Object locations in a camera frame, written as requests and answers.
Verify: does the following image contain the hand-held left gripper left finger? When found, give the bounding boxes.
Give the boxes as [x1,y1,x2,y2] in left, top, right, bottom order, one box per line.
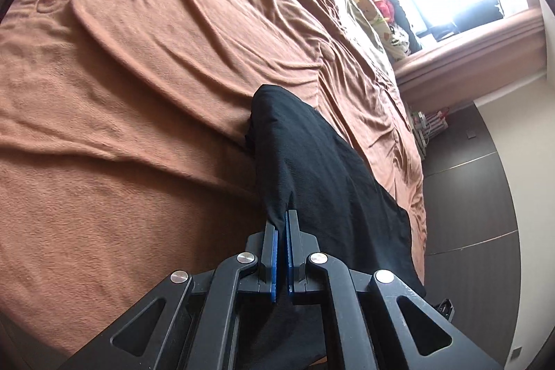
[56,220,279,370]

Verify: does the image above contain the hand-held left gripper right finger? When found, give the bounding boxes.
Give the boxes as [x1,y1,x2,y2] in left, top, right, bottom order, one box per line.
[284,209,504,370]

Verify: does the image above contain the black pants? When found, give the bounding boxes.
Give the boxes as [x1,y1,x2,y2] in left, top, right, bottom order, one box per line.
[236,84,428,370]

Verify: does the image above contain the small black object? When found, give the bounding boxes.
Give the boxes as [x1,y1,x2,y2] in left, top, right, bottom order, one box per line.
[434,295,455,322]

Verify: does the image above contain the brown blanket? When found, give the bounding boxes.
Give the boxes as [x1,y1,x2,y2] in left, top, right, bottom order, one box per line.
[0,0,428,358]

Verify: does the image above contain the black white patterned plush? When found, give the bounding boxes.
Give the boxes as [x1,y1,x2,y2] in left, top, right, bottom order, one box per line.
[384,23,412,61]

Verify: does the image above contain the dark cloth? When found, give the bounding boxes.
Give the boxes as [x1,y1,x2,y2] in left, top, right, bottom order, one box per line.
[375,0,423,52]

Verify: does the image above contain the pink curtain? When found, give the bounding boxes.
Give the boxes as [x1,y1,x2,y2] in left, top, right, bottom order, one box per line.
[396,8,547,106]

